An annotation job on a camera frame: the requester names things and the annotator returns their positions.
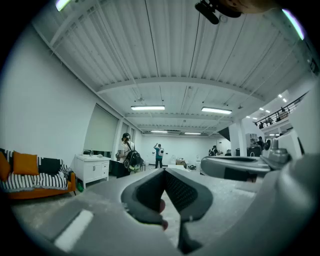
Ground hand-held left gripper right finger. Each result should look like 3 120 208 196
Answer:
163 167 261 256

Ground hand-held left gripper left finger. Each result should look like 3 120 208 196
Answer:
37 167 181 256

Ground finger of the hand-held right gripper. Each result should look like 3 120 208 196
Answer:
200 159 272 183

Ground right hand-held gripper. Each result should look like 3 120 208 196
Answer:
199 82 320 256

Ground black box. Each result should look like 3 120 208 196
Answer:
108 159 131 179

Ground white cabinet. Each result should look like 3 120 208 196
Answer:
74 154 111 190

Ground black railing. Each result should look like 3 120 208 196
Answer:
253 91 310 130

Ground black green backpack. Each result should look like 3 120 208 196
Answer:
123 149 142 173

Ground orange sofa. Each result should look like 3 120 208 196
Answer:
0 148 77 201

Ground black white striped blanket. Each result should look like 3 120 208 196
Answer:
0 148 74 193

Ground wide white roller blind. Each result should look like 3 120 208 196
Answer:
83 103 120 154

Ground orange cushion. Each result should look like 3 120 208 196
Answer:
12 150 40 176
0 150 12 183

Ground person's head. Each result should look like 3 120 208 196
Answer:
219 0 285 15

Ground right hand-held gripper camera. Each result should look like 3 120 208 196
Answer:
259 136 292 172

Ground black head-worn camera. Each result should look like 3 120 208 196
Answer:
194 0 243 26

